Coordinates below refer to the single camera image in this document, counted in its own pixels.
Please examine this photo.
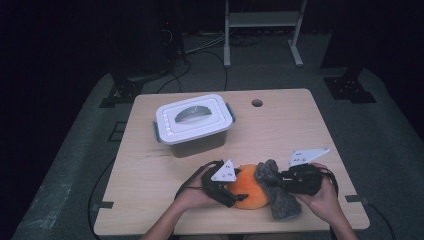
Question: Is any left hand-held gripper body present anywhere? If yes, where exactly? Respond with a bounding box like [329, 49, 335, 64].
[200, 159, 238, 208]

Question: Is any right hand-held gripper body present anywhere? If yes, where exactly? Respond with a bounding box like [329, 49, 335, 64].
[281, 147, 331, 197]

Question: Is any orange plush toy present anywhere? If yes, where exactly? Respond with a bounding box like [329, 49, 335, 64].
[226, 163, 269, 210]

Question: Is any grey fuzzy sock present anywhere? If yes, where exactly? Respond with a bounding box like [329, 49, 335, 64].
[254, 159, 303, 222]

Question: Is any grey translucent storage box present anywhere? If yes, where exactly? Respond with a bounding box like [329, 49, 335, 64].
[152, 102, 237, 158]

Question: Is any person's left hand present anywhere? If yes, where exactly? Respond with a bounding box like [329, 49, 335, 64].
[174, 172, 219, 211]

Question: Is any person's right hand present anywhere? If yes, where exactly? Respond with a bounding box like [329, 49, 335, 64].
[294, 162, 339, 228]

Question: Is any black stand base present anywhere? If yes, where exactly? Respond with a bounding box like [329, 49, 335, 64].
[323, 64, 378, 104]
[99, 71, 145, 108]

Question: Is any dark equipment stand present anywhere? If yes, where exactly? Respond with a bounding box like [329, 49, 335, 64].
[159, 0, 188, 66]

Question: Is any white metal stand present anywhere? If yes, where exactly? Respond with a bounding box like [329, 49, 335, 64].
[223, 0, 308, 68]

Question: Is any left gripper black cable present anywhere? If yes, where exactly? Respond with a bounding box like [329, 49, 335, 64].
[173, 160, 224, 201]

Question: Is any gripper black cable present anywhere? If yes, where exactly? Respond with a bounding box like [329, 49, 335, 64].
[173, 160, 224, 201]
[318, 167, 339, 198]

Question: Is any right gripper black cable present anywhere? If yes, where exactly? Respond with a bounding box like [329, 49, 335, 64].
[318, 167, 339, 198]

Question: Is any black table bracket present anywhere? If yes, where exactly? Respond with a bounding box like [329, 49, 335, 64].
[344, 194, 369, 205]
[91, 201, 114, 212]

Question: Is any black floor cable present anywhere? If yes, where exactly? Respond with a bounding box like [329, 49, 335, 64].
[184, 49, 229, 92]
[366, 199, 396, 240]
[87, 158, 116, 240]
[155, 61, 192, 94]

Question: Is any grey floor cable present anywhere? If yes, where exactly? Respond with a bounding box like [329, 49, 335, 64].
[184, 33, 226, 55]

